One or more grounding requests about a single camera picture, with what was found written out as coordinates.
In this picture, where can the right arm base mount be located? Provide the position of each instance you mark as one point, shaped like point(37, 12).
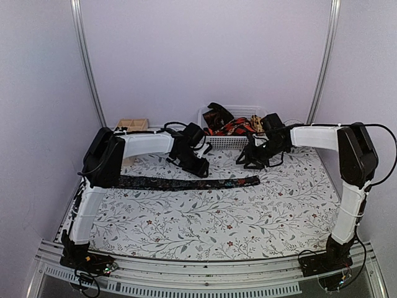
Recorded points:
point(336, 256)

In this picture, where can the yellow spotted tie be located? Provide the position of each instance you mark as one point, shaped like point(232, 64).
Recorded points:
point(256, 123)

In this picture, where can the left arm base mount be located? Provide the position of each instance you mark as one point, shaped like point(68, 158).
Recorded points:
point(78, 257)

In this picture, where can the front aluminium rail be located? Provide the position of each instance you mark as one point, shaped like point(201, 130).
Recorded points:
point(265, 277)

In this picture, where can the left aluminium frame post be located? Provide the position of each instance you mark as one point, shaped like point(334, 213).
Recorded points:
point(87, 67)

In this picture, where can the dark patterned tie in basket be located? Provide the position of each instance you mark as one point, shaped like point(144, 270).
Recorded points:
point(217, 116)

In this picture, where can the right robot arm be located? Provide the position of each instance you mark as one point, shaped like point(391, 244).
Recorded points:
point(358, 161)

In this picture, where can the right aluminium frame post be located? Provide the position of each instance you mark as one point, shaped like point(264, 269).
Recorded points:
point(326, 58)

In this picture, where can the floral tablecloth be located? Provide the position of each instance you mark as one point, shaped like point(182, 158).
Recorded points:
point(253, 214)

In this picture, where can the red black tie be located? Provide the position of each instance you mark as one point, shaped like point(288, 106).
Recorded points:
point(237, 127)

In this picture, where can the aluminium frame post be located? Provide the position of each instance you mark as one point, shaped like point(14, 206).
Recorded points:
point(87, 67)
point(326, 58)

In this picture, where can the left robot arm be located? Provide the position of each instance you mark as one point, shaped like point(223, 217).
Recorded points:
point(102, 174)

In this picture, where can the white plastic basket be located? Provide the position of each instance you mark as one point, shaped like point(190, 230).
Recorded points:
point(230, 142)

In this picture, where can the wooden compartment box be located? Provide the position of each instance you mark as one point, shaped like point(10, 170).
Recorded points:
point(129, 125)

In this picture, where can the dark floral tie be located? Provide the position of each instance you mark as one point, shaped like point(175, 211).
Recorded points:
point(186, 183)

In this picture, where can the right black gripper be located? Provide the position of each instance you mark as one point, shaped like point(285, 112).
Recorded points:
point(252, 157)

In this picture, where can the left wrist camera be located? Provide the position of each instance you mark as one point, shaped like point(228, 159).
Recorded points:
point(203, 150)

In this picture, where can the ceramic bowl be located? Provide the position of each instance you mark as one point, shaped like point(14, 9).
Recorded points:
point(292, 122)

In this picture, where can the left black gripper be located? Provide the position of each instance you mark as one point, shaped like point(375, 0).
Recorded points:
point(200, 171)

